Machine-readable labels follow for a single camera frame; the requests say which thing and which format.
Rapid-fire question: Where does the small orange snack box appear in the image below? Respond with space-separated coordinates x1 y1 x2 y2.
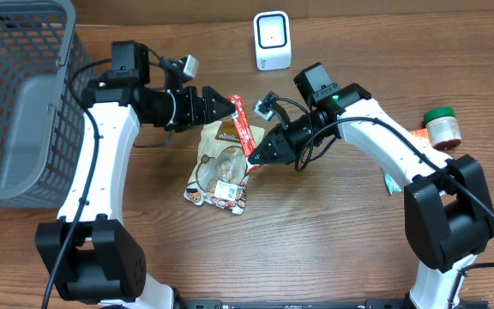
411 129 432 148

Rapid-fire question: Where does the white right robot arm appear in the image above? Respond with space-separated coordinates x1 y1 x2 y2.
249 83 494 308

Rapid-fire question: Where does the red snack stick wrapper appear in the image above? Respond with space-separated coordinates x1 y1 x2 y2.
228 94 256 158

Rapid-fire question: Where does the green-lidded sauce jar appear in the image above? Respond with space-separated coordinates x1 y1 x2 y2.
423 106 462 151

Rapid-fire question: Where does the grey plastic basket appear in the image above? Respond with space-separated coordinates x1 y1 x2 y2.
0 0 97 209

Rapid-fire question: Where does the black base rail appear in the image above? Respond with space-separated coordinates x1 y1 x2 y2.
175 298 415 309

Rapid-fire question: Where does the beige nut snack bag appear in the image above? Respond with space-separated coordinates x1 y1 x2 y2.
184 121 252 215

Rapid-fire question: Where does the teal snack packet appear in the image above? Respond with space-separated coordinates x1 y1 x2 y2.
383 172 403 196

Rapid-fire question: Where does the white barcode scanner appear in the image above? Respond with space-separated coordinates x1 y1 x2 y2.
253 10 292 71

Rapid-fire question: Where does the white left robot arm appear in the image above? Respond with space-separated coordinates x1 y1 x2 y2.
35 79 236 308

